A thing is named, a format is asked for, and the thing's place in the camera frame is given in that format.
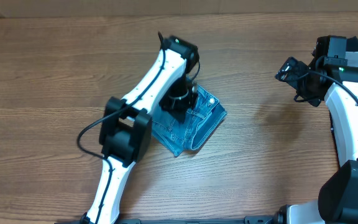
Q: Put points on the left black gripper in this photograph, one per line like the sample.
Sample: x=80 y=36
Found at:
x=181 y=107

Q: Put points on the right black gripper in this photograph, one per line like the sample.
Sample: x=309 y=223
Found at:
x=314 y=98

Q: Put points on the blue denim jeans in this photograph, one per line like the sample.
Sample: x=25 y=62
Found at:
x=190 y=135

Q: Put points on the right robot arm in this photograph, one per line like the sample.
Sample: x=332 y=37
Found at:
x=331 y=77

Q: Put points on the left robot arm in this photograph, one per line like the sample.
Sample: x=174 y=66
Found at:
x=126 y=126

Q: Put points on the black garment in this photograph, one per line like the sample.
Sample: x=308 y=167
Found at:
x=352 y=44

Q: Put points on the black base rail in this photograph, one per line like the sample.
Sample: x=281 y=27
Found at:
x=259 y=219

